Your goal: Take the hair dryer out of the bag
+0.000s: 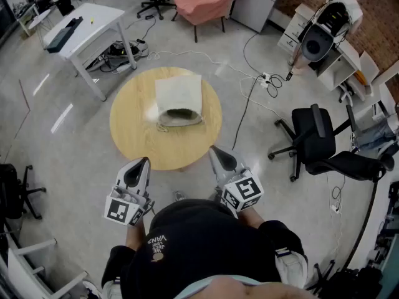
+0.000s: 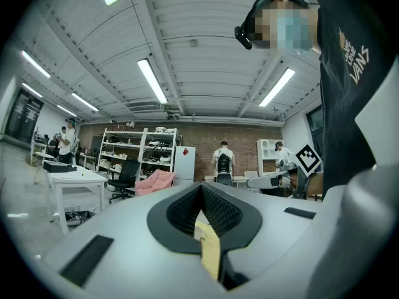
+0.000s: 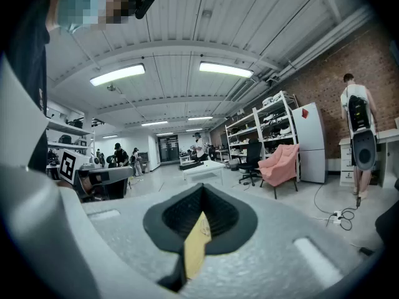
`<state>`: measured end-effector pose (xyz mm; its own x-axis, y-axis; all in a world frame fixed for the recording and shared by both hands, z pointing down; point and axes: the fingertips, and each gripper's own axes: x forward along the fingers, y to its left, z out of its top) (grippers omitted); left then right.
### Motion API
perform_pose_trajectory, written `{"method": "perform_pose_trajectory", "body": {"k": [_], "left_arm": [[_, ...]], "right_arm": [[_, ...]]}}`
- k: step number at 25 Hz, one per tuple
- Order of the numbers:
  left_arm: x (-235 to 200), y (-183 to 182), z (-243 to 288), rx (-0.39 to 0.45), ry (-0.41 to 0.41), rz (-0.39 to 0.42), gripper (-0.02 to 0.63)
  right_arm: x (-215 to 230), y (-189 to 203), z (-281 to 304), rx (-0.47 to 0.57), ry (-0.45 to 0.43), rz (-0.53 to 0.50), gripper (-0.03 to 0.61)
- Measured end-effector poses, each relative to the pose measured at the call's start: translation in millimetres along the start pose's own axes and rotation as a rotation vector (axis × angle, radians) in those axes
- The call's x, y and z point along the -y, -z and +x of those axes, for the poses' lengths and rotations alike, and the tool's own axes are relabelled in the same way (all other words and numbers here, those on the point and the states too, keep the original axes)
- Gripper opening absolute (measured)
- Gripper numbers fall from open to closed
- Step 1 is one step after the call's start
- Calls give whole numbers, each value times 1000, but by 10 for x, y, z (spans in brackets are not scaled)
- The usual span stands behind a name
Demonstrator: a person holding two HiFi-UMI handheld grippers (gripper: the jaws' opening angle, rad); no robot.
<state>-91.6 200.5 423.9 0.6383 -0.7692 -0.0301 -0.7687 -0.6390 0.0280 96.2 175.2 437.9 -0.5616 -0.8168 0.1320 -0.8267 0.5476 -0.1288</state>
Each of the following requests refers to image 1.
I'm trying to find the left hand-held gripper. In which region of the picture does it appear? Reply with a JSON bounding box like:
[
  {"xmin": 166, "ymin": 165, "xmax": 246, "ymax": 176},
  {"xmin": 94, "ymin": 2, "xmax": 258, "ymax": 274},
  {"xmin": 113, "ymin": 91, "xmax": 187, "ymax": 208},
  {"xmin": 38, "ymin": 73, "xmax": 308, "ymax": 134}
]
[{"xmin": 103, "ymin": 156, "xmax": 155, "ymax": 227}]

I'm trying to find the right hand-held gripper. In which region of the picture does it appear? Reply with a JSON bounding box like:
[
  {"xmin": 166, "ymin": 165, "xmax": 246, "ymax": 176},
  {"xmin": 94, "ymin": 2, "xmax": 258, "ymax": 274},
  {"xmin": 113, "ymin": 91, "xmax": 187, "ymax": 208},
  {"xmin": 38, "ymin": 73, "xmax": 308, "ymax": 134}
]
[{"xmin": 209, "ymin": 145, "xmax": 266, "ymax": 221}]

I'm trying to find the white fabric drawstring bag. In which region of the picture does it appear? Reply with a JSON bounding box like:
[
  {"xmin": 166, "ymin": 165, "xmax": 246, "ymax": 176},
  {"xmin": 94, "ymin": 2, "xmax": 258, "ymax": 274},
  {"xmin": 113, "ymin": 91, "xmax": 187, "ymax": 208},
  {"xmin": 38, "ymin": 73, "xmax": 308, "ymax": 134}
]
[{"xmin": 154, "ymin": 74, "xmax": 206, "ymax": 133}]

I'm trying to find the person's left forearm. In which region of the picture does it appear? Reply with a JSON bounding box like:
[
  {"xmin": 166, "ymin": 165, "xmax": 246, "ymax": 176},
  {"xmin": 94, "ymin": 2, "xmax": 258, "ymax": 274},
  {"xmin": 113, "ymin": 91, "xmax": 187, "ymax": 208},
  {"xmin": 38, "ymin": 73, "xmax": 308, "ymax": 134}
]
[{"xmin": 125, "ymin": 218, "xmax": 147, "ymax": 252}]

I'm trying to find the person's right forearm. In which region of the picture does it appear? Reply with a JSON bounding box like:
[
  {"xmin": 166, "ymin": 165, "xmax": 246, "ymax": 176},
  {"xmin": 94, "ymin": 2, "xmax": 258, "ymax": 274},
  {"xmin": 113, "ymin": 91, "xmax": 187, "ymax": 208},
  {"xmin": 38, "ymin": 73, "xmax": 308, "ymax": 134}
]
[{"xmin": 236, "ymin": 209, "xmax": 266, "ymax": 230}]

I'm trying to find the round wooden table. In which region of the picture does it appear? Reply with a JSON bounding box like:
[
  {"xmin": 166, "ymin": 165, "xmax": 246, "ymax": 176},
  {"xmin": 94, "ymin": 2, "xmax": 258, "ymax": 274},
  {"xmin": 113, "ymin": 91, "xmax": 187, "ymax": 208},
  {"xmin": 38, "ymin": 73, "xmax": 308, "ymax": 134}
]
[{"xmin": 109, "ymin": 66, "xmax": 223, "ymax": 171}]

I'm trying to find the person's black shirt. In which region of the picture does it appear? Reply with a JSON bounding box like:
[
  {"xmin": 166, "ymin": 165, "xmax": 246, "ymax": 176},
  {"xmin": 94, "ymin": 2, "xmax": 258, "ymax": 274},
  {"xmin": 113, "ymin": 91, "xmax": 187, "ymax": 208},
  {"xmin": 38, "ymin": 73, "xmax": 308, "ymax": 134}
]
[{"xmin": 101, "ymin": 199, "xmax": 309, "ymax": 299}]

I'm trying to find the white waist pouch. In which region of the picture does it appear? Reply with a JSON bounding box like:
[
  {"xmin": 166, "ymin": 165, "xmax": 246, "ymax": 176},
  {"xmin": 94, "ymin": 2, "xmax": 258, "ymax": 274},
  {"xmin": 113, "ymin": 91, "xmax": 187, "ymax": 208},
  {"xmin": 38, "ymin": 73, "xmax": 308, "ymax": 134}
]
[{"xmin": 274, "ymin": 247, "xmax": 309, "ymax": 289}]

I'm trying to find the white swivel chair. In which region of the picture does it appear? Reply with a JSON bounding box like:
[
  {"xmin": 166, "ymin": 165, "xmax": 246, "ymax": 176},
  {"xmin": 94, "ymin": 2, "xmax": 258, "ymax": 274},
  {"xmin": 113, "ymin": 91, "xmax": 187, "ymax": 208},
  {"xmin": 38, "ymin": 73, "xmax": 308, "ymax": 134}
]
[{"xmin": 338, "ymin": 82, "xmax": 359, "ymax": 105}]

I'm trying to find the white drawer cabinet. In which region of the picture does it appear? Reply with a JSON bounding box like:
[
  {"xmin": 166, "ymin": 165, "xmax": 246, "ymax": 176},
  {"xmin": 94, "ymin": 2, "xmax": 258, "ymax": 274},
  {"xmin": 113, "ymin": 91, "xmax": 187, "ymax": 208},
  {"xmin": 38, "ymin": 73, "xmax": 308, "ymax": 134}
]
[{"xmin": 277, "ymin": 4, "xmax": 312, "ymax": 55}]

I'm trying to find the grey backpack device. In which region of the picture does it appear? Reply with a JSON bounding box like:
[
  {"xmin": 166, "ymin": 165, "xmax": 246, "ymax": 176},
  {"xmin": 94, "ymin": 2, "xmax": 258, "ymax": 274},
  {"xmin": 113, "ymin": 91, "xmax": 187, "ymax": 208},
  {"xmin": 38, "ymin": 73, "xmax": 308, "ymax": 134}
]
[{"xmin": 299, "ymin": 1, "xmax": 352, "ymax": 64}]

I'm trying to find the white desk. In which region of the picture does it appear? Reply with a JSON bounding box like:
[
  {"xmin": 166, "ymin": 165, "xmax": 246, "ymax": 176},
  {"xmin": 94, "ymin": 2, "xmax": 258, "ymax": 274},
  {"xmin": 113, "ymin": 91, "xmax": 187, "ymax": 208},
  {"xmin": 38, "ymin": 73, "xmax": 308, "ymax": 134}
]
[{"xmin": 316, "ymin": 36, "xmax": 380, "ymax": 101}]

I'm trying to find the white rectangular table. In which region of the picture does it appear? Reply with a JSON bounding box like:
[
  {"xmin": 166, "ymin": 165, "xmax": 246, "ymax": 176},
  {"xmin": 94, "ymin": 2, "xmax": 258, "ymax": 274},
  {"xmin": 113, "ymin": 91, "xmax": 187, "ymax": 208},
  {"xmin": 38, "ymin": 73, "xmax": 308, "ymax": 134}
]
[{"xmin": 42, "ymin": 2, "xmax": 138, "ymax": 102}]

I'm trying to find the dark long flat box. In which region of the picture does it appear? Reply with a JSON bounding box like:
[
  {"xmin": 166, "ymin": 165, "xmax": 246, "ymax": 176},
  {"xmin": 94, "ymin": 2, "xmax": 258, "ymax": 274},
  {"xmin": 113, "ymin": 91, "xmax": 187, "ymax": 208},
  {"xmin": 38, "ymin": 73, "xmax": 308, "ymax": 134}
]
[{"xmin": 46, "ymin": 16, "xmax": 84, "ymax": 54}]

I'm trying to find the pink armchair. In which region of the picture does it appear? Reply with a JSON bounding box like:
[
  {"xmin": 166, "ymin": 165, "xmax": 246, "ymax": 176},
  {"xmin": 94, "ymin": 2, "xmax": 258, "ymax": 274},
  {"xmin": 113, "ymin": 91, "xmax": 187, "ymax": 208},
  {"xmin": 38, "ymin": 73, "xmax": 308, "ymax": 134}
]
[{"xmin": 171, "ymin": 0, "xmax": 247, "ymax": 43}]

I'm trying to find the small round white table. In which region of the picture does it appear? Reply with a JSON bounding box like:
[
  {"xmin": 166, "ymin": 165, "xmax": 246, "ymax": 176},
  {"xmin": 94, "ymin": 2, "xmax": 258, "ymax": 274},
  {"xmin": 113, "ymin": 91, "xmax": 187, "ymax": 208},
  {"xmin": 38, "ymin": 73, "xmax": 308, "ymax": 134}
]
[{"xmin": 28, "ymin": 9, "xmax": 51, "ymax": 48}]

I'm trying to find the black power cable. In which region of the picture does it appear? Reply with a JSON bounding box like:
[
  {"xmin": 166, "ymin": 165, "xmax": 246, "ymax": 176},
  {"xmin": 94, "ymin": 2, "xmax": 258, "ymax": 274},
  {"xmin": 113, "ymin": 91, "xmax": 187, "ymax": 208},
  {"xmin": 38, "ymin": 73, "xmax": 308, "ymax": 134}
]
[{"xmin": 232, "ymin": 76, "xmax": 266, "ymax": 151}]

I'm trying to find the white extension cable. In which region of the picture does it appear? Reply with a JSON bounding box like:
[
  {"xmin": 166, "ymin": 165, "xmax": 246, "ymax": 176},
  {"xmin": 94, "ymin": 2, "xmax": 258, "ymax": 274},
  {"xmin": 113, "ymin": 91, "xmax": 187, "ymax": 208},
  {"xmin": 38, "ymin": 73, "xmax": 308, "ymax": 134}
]
[{"xmin": 146, "ymin": 50, "xmax": 266, "ymax": 80}]

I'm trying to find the white device with cables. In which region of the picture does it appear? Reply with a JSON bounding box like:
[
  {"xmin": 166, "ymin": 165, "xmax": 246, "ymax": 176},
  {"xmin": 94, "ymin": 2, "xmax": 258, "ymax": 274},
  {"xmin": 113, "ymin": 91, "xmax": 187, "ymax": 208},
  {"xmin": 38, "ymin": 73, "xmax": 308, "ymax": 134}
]
[{"xmin": 85, "ymin": 39, "xmax": 150, "ymax": 74}]

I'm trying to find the white furniture frame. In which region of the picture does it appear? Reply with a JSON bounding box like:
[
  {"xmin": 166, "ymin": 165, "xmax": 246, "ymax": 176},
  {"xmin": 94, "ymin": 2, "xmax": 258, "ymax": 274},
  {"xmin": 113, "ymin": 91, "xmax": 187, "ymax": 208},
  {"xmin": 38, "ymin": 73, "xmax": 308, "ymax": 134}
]
[{"xmin": 6, "ymin": 237, "xmax": 90, "ymax": 299}]

